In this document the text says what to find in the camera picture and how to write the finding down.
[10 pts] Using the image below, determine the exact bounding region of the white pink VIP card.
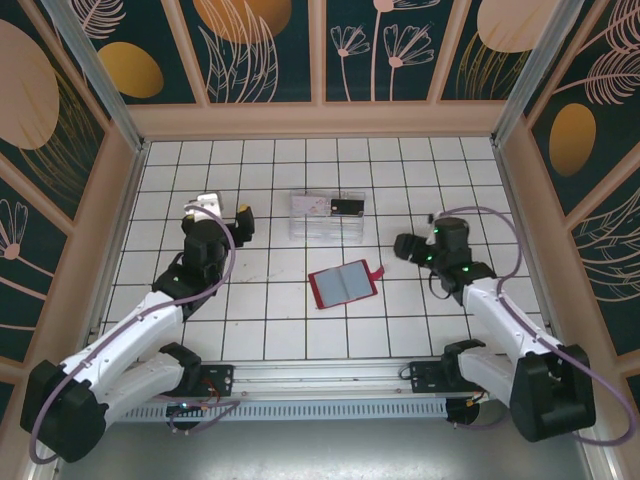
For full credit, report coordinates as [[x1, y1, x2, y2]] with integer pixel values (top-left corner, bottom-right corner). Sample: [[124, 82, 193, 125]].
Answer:
[[291, 194, 332, 218]]

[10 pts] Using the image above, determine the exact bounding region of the black credit card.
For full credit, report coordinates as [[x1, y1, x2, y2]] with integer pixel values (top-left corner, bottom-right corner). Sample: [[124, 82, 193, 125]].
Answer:
[[329, 197, 366, 219]]

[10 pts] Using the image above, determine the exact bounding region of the red card holder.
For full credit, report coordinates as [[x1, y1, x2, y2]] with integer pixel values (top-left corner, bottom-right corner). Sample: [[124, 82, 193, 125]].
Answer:
[[307, 258, 387, 311]]

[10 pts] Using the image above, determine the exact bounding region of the clear acrylic organizer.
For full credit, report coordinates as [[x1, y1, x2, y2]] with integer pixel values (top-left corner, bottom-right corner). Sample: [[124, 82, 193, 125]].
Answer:
[[288, 188, 368, 246]]

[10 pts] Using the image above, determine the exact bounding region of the grey metal sheet panel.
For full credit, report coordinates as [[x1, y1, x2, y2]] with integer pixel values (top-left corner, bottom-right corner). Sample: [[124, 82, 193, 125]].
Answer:
[[47, 418, 609, 480]]

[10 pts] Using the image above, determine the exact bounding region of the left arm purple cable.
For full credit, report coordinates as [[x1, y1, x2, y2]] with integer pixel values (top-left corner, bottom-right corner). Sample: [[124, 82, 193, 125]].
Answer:
[[27, 202, 241, 464]]

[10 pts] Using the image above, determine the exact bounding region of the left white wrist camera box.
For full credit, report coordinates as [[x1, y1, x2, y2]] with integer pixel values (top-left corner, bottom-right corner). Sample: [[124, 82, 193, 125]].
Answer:
[[181, 192, 224, 222]]

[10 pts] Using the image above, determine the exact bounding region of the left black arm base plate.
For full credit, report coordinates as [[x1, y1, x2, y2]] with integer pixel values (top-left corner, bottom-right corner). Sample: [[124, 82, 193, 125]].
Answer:
[[143, 363, 236, 399]]

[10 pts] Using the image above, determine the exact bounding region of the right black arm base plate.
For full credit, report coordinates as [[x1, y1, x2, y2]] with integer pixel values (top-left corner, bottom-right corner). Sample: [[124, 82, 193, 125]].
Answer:
[[408, 359, 501, 396]]

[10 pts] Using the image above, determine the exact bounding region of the aluminium mounting rail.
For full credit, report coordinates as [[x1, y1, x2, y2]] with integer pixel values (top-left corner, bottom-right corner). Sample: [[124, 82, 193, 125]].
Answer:
[[49, 353, 592, 401]]

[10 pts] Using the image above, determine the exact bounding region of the slotted grey cable duct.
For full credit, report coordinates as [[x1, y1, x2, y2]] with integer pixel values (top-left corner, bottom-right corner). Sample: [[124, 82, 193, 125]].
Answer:
[[66, 398, 450, 422]]

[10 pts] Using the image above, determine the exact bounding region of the aluminium corner post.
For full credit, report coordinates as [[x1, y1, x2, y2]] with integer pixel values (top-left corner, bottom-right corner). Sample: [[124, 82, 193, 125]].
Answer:
[[491, 0, 599, 147], [40, 0, 147, 153]]

